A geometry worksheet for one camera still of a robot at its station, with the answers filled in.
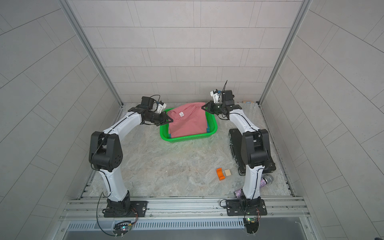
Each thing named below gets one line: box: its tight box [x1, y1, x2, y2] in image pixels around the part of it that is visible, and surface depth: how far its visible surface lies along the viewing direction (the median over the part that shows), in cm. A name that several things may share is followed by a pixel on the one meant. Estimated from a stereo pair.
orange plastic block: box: [216, 168, 226, 181], surface depth 84 cm
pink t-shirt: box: [167, 102, 207, 138], surface depth 91 cm
